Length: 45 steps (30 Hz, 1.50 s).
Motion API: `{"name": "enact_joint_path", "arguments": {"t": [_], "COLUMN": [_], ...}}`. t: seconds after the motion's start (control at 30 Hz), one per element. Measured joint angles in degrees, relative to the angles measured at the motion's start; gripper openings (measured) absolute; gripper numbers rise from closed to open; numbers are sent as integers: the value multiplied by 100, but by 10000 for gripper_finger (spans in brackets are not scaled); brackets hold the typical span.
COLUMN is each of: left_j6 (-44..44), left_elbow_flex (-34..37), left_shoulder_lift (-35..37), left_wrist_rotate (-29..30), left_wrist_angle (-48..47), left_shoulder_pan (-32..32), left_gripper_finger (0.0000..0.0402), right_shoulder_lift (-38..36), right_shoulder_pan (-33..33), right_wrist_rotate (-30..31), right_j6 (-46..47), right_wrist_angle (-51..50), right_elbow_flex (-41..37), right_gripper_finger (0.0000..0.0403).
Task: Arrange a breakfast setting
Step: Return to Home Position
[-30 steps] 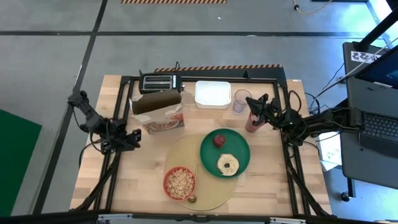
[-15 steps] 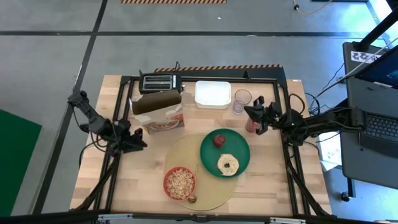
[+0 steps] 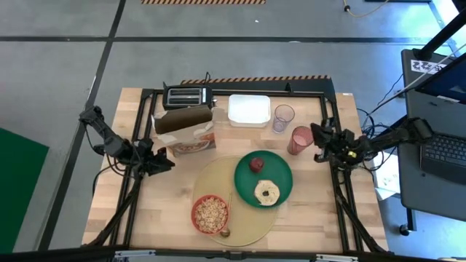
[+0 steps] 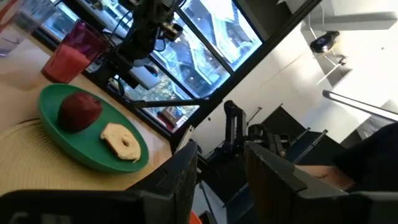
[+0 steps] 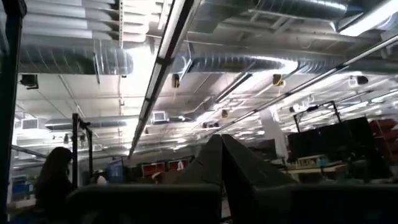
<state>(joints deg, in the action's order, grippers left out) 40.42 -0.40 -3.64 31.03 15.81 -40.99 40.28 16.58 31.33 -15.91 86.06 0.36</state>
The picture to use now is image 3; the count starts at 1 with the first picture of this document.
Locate gold spoon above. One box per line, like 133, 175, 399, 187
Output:
219, 191, 234, 239

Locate grey desk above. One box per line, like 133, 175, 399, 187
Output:
398, 49, 466, 223

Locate laptop computer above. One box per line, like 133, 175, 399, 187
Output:
414, 54, 466, 185

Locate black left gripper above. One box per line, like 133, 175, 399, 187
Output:
135, 138, 177, 178

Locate beige bagel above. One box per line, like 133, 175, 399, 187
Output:
253, 179, 282, 207

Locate green floor mat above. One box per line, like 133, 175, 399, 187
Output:
0, 127, 50, 254

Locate pink plastic tumbler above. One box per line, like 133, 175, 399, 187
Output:
286, 125, 315, 156

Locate black yellow hazard tape strip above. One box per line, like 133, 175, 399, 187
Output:
180, 75, 331, 86

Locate clear drinking glass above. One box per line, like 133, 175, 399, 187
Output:
272, 104, 296, 135

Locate red plastic bowl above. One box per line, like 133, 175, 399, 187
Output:
191, 194, 231, 235

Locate cereal rings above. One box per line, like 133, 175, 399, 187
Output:
194, 197, 228, 232

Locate yellow hanging cable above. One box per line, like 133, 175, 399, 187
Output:
341, 0, 391, 19

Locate white plastic bin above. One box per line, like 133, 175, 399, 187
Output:
227, 94, 272, 129

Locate white paper sheets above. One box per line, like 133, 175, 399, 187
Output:
374, 151, 402, 202

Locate green plastic plate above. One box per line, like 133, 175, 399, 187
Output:
234, 150, 294, 210

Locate black aluminium table frame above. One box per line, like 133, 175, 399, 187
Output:
82, 87, 391, 258

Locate red apple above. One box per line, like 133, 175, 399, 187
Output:
248, 156, 266, 174

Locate black toaster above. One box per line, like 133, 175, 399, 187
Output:
162, 84, 213, 111

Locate orange cereal box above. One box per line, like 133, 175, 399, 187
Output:
151, 105, 217, 159

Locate round woven straw placemat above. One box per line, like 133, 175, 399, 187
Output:
191, 155, 280, 248

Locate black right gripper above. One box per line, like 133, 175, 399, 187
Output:
310, 122, 355, 167

